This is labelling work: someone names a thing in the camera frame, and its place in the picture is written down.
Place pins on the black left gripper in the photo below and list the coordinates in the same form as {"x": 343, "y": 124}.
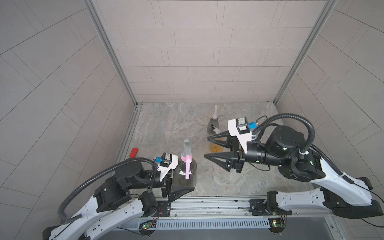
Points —
{"x": 167, "y": 191}

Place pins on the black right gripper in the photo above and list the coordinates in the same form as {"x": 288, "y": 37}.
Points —
{"x": 237, "y": 154}

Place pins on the orange translucent spray bottle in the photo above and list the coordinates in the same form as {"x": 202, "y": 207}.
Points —
{"x": 214, "y": 148}

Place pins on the clear grey spray bottle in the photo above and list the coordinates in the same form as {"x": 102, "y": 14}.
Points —
{"x": 210, "y": 125}

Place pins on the black spray nozzle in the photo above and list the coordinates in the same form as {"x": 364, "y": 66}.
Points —
{"x": 216, "y": 130}

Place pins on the pink spray nozzle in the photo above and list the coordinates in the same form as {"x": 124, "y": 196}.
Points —
{"x": 187, "y": 156}

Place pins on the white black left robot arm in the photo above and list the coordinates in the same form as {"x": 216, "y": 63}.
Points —
{"x": 125, "y": 196}

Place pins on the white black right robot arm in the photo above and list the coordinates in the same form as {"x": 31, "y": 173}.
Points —
{"x": 336, "y": 192}

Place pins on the red spray nozzle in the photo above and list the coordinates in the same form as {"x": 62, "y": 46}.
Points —
{"x": 133, "y": 153}

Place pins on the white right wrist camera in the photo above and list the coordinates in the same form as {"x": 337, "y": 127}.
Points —
{"x": 242, "y": 130}

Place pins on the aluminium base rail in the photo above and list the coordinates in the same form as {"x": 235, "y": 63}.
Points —
{"x": 210, "y": 213}

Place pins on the aluminium corner frame post right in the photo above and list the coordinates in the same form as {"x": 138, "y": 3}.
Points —
{"x": 319, "y": 23}

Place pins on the aluminium corner frame post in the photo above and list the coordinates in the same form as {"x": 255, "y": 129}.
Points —
{"x": 319, "y": 23}
{"x": 90, "y": 7}

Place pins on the aluminium corner frame post left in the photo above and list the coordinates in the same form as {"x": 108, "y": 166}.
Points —
{"x": 90, "y": 7}

